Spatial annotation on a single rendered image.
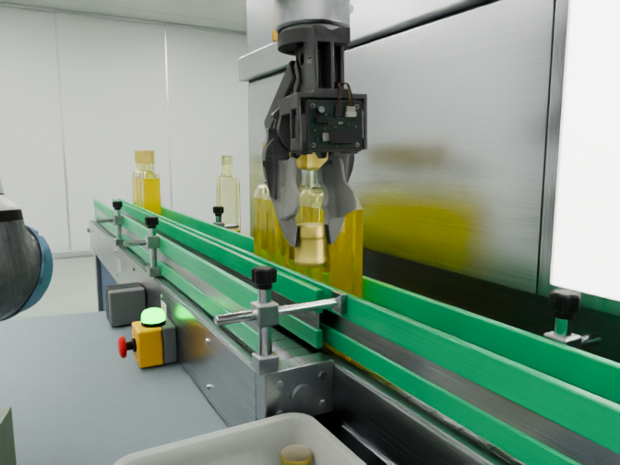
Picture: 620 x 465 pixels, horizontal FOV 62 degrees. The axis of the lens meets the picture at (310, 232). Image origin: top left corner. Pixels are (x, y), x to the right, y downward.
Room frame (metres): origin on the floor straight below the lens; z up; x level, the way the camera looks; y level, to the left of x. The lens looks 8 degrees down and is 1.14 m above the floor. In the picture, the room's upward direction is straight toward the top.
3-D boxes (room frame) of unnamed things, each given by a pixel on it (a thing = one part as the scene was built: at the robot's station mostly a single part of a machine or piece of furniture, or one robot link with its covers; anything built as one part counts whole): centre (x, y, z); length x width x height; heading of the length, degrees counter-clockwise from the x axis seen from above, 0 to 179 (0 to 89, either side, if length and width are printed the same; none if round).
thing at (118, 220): (1.51, 0.58, 0.94); 0.07 x 0.04 x 0.13; 119
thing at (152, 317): (0.95, 0.30, 0.84); 0.05 x 0.05 x 0.03
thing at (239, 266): (1.43, 0.41, 0.92); 1.75 x 0.01 x 0.08; 29
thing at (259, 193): (0.94, 0.07, 0.99); 0.06 x 0.06 x 0.21; 29
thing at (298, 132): (0.53, -0.01, 1.20); 0.09 x 0.08 x 0.12; 20
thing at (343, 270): (0.73, -0.04, 0.99); 0.06 x 0.06 x 0.21; 28
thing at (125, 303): (1.19, 0.44, 0.79); 0.08 x 0.08 x 0.08; 29
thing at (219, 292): (1.39, 0.47, 0.92); 1.75 x 0.01 x 0.08; 29
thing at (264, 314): (0.60, 0.03, 0.95); 0.17 x 0.03 x 0.12; 119
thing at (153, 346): (0.95, 0.30, 0.79); 0.07 x 0.07 x 0.07; 29
